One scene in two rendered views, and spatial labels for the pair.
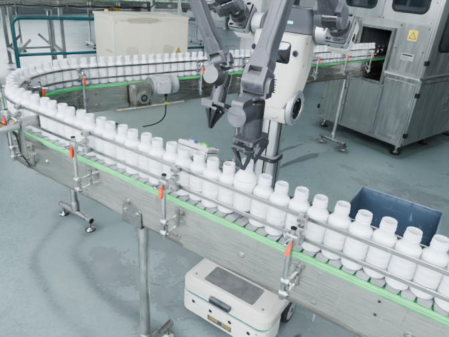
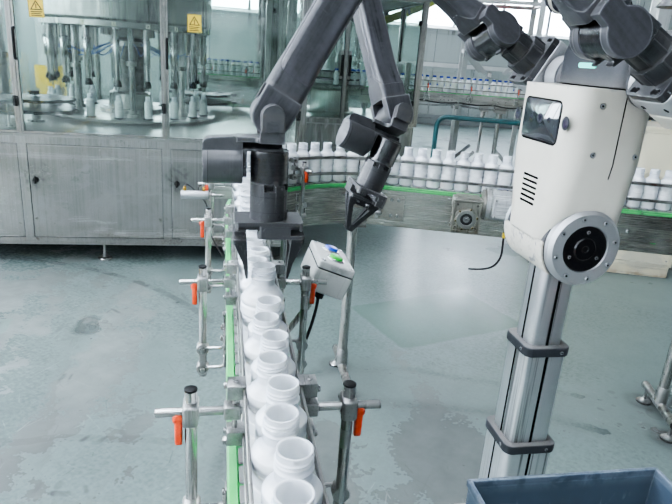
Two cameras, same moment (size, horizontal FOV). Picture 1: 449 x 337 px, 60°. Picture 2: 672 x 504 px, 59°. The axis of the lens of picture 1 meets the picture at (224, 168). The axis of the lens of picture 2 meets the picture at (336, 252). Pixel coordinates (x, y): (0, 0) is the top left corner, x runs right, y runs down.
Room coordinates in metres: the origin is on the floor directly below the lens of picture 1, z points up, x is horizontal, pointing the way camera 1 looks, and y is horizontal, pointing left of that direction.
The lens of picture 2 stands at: (0.52, -0.78, 1.52)
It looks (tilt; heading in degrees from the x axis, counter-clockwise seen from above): 18 degrees down; 47
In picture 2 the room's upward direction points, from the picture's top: 4 degrees clockwise
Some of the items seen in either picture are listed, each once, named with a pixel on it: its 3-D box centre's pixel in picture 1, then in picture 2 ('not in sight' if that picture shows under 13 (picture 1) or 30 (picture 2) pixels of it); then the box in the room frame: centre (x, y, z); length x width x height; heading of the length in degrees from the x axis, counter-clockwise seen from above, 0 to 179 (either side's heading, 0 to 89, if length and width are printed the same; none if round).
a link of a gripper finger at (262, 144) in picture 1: (252, 150); (278, 249); (1.06, -0.08, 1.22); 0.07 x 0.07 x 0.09; 58
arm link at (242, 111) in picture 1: (248, 100); (242, 143); (1.01, -0.05, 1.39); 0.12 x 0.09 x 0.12; 149
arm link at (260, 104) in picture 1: (253, 109); (265, 165); (1.04, -0.07, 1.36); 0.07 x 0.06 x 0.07; 149
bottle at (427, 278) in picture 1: (431, 266); not in sight; (0.77, -0.52, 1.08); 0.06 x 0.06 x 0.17
